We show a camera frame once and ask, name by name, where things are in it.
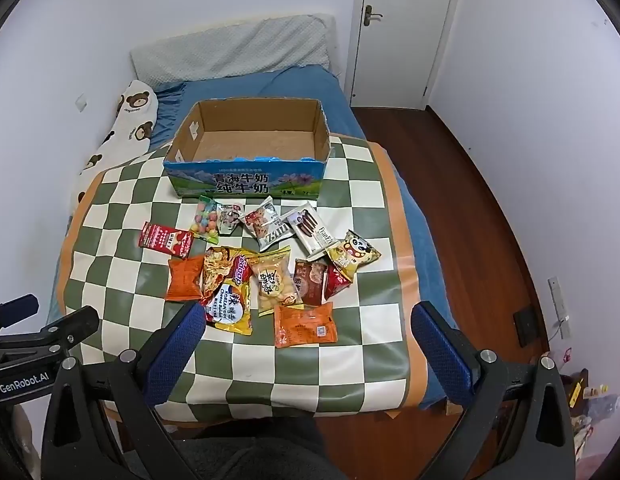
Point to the clear yellow puff snack packet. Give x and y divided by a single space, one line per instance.
272 282

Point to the brown snack packet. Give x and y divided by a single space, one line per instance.
310 285

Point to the small dark red snack packet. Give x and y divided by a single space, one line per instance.
336 282

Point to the yellow panda snack packet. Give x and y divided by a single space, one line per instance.
355 252

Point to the white door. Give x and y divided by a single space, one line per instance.
405 35

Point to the white chocolate stick biscuit packet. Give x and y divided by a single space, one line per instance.
310 230

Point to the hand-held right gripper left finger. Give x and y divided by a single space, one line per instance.
177 350

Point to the plain orange snack packet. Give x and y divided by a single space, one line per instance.
185 277

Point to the white bear print pillow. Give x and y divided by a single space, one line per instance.
129 125

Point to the flat red snack packet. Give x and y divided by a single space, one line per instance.
164 240

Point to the colourful candy ball packet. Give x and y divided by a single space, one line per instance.
205 220

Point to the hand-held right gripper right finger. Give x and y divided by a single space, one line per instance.
442 355

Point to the small purple white snack packet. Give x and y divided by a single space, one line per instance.
230 217

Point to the cardboard box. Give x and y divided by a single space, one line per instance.
239 180

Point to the blue bed sheet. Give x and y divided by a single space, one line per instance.
270 85

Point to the white wall strip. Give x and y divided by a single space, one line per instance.
559 305

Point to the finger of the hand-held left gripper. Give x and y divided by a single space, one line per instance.
14 310
64 327

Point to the grey white pillow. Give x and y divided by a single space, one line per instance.
229 50

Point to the white cookie packet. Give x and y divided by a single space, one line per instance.
262 225

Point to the green white checkered mat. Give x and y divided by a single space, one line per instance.
310 375

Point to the white wall socket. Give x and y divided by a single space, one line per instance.
81 103

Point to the yellow instant noodle packet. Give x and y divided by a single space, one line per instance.
229 305

